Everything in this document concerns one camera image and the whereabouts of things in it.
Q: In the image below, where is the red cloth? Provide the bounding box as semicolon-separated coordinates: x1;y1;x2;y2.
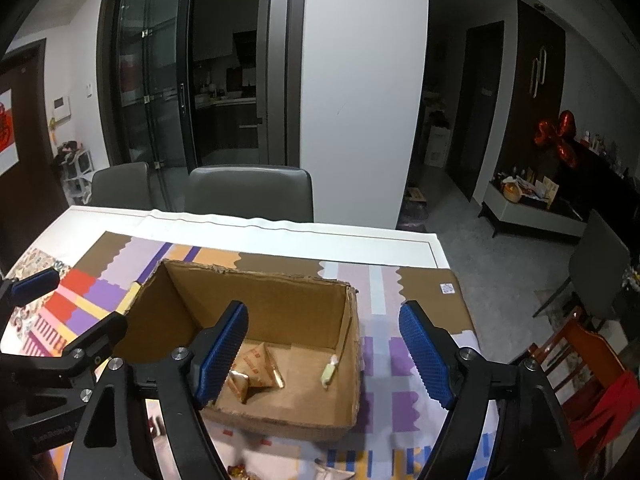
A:
570;370;640;451

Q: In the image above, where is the wooden chair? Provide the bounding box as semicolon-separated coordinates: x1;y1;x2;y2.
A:
527;305;640;461

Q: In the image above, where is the red door poster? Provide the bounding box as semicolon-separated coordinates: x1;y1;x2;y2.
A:
0;87;21;176

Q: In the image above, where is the cardboard box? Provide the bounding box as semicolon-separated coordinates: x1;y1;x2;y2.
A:
112;259;362;443

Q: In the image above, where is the white low cabinet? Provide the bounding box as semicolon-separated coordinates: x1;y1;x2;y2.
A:
477;180;588;246

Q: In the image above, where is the dark wooden door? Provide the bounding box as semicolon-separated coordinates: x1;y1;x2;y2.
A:
0;40;68;271

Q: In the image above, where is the orange triangular snack packet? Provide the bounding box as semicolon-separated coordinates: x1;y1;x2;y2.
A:
242;342;286;391
227;370;251;403

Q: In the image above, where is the glass sliding door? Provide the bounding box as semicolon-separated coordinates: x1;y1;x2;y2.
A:
97;0;198;171

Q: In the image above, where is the dark hallway door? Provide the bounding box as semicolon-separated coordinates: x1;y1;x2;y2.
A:
447;22;503;201

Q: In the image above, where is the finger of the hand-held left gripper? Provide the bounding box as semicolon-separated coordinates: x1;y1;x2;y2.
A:
0;314;129;411
0;266;62;343

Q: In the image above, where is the white cardboard carton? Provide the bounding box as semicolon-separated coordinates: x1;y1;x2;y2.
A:
424;125;453;168

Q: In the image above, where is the cream green candy stick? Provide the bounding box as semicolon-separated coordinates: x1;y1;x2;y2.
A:
320;354;341;391

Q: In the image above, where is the dark wardrobe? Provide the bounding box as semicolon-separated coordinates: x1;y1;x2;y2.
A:
510;0;566;131

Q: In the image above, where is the patterned tablecloth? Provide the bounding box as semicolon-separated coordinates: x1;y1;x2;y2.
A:
0;230;503;480

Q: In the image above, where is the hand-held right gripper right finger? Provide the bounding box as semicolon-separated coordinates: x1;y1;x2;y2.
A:
398;300;583;480

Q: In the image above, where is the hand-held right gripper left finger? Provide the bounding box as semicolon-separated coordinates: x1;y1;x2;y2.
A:
62;301;250;480

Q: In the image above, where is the white storage rack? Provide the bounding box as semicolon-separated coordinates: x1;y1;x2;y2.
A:
52;140;96;206

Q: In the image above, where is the grey framed door panel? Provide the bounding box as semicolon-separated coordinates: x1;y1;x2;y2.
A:
257;0;307;167

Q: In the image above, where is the grey dining chair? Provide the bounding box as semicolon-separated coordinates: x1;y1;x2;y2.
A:
532;210;632;356
92;162;151;208
185;165;314;223

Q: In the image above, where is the red foil balloon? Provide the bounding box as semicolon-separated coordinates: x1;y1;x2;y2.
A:
534;110;580;170

